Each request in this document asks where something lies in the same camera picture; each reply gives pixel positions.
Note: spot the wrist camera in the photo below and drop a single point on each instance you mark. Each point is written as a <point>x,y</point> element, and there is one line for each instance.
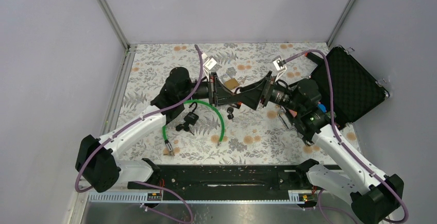
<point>280,67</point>
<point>208,64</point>

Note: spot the black orange marker pen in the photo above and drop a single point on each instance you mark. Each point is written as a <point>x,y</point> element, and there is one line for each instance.
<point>314,58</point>

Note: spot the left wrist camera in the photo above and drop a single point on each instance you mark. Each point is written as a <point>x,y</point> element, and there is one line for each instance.
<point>208,64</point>

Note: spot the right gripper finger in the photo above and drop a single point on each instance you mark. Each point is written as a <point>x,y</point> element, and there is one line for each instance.
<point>252,88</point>
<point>251,100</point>

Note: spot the brass padlock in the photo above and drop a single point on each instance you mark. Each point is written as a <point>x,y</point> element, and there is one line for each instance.
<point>232,84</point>

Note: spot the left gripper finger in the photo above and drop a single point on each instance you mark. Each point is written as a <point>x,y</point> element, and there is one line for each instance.
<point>221,90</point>
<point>228,101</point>

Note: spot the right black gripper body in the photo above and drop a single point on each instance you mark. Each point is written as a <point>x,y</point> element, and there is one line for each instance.
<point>267,92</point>

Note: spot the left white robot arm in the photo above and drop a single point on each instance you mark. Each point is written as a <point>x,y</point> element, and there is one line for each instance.
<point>98,161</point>

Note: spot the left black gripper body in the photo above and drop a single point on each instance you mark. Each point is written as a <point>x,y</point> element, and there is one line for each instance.
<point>212,89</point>

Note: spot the black poker chip case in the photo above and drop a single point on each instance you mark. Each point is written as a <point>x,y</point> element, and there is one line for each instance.
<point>338,92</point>

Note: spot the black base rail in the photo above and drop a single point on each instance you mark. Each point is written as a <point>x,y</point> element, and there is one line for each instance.
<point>231,182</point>

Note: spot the black padlock with keys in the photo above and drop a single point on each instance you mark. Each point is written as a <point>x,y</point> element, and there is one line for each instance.
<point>189,120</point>

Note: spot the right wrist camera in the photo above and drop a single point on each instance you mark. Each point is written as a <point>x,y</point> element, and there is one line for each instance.
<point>280,67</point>

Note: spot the orange black padlock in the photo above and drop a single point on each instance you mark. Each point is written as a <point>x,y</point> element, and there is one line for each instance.
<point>232,107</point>

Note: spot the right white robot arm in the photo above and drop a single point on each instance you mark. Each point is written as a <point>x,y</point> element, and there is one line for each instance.
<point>371,193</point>

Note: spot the floral table mat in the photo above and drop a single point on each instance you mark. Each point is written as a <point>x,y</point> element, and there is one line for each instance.
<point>252,137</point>

